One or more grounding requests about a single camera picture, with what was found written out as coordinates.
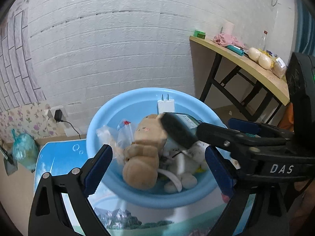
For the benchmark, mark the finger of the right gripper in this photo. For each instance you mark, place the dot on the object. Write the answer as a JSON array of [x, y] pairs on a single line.
[[260, 129], [216, 136]]

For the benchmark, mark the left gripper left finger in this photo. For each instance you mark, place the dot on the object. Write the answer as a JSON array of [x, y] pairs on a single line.
[[48, 213]]

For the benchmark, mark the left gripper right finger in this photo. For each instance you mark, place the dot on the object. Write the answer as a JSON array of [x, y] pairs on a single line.
[[268, 215]]

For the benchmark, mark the white yellow plush toy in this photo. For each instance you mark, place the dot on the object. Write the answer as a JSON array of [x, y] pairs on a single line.
[[184, 163]]

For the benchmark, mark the black green shampoo bottle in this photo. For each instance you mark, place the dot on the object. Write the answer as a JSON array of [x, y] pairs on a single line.
[[181, 128]]

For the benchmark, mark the white power adapter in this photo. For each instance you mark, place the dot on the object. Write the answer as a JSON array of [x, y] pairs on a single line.
[[165, 105]]

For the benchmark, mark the tan plush bear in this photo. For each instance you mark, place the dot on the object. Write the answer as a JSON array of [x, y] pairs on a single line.
[[141, 158]]

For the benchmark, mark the clear zip bag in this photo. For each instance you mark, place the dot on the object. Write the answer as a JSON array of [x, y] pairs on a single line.
[[118, 138]]

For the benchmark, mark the white plastic hook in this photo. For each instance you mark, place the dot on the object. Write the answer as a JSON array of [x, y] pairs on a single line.
[[177, 183]]

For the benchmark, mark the wooden side table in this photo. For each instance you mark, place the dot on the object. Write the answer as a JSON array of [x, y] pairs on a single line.
[[234, 86]]

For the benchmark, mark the dustpan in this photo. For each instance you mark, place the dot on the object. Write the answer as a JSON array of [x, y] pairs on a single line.
[[10, 164]]

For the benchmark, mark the cream bun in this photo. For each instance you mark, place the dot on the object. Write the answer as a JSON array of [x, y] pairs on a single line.
[[265, 61], [254, 54]]

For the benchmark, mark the teal garbage bag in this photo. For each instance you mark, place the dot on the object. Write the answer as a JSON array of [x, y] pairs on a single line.
[[25, 150]]

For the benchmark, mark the jar on shelf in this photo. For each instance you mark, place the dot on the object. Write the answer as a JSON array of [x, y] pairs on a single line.
[[279, 68]]

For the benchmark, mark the blue plastic basin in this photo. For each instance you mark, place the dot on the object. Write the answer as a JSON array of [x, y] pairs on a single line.
[[133, 106]]

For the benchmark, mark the pink cloth on shelf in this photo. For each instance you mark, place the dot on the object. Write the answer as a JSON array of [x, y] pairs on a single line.
[[225, 40]]

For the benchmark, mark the glass bottle on shelf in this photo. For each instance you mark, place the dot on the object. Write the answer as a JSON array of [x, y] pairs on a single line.
[[262, 43]]

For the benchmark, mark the white roll on shelf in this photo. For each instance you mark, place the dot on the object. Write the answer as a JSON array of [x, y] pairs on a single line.
[[228, 28]]

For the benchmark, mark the green box on shelf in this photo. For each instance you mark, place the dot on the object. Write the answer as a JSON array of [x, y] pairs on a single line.
[[199, 34]]

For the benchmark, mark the black wall plug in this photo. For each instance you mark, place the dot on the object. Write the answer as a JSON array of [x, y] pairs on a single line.
[[58, 116]]

